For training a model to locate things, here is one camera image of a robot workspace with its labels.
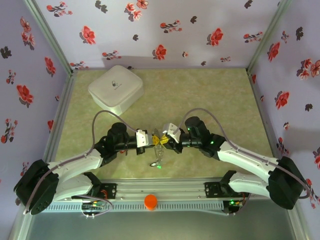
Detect black mount plate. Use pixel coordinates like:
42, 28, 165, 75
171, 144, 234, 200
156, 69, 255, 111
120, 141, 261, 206
94, 183, 118, 200
204, 181, 251, 200

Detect right black circuit board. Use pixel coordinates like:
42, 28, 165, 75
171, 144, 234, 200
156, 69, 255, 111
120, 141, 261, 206
223, 199, 245, 215

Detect grey slotted cable duct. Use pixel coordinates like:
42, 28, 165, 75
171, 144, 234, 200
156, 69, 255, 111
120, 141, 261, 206
44, 201, 225, 213

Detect aluminium corner post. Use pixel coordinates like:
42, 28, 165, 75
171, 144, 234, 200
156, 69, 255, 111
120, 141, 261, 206
23, 0, 74, 76
246, 0, 293, 72

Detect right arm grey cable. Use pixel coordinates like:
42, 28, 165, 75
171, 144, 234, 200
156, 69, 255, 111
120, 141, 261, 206
176, 107, 312, 200

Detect left black mount plate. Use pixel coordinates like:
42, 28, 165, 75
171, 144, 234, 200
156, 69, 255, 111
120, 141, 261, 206
94, 183, 118, 200

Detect white plastic lidded container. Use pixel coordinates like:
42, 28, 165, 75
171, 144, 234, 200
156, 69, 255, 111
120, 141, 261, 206
87, 64, 145, 117

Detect left arm grey cable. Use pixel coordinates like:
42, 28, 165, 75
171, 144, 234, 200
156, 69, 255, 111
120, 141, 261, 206
23, 109, 140, 215

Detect left green circuit board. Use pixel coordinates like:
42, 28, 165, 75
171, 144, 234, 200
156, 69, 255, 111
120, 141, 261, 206
81, 201, 106, 211

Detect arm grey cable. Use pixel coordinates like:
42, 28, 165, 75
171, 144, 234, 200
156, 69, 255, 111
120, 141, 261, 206
176, 107, 312, 200
23, 109, 140, 215

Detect aluminium side rail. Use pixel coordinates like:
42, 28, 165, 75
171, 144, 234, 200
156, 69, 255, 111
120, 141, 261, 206
246, 69, 282, 161
44, 71, 78, 166

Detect right black mount plate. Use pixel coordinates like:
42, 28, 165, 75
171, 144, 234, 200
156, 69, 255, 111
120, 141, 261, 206
204, 181, 251, 200

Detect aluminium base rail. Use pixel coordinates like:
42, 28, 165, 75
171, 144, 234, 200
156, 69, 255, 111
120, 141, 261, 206
49, 177, 299, 201

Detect right base cable loop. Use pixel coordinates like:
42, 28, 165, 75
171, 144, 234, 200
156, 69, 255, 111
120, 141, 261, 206
234, 192, 252, 216

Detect base cable loop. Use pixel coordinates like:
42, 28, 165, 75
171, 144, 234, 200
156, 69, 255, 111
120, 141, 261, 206
80, 193, 115, 220
234, 192, 252, 216

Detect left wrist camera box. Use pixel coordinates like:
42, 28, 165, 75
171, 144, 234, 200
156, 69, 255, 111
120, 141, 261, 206
134, 128, 148, 147

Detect left base cable loop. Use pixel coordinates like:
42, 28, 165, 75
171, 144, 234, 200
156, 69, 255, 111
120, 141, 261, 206
80, 193, 115, 220

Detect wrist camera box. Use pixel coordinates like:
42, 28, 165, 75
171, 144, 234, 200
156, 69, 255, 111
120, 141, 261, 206
161, 122, 183, 144
134, 128, 148, 147

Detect orange round cap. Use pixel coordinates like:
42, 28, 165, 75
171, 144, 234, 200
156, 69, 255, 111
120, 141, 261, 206
144, 194, 158, 212

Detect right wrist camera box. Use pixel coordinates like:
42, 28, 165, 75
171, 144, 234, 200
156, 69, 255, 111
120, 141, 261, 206
161, 122, 183, 144

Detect grey keyring with chain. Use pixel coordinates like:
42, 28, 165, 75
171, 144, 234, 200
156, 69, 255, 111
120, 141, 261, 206
152, 127, 166, 166

